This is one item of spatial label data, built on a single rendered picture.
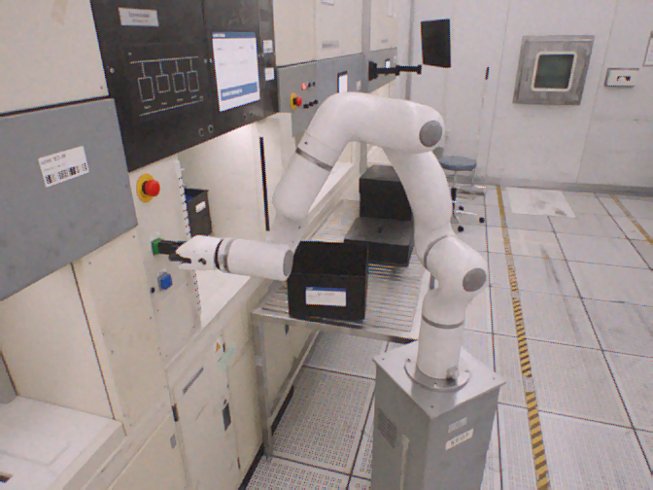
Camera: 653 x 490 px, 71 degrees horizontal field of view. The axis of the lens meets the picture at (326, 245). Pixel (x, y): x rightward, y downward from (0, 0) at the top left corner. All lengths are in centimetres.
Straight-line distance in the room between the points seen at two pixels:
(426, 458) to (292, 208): 81
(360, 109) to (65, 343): 82
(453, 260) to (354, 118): 43
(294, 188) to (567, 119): 502
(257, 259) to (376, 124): 38
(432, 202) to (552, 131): 477
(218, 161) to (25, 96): 104
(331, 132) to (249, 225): 99
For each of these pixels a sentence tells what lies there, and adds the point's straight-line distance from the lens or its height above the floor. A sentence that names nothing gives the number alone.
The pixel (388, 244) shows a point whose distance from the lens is 196.
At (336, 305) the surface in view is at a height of 81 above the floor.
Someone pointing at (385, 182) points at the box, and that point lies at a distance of 230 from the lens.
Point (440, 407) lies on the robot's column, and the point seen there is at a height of 76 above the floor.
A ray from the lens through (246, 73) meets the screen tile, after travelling 158.
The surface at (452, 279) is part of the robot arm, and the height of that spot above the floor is 113.
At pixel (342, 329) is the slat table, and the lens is 159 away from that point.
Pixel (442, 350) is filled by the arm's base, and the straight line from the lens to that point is 133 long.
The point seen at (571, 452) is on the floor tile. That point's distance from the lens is 243.
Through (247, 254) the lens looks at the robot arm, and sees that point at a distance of 103.
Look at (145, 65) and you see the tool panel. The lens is 115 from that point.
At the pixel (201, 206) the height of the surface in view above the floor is 107.
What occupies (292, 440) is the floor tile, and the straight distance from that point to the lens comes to 225.
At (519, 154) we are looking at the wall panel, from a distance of 583.
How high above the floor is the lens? 167
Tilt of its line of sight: 25 degrees down
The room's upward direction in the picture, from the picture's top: 1 degrees counter-clockwise
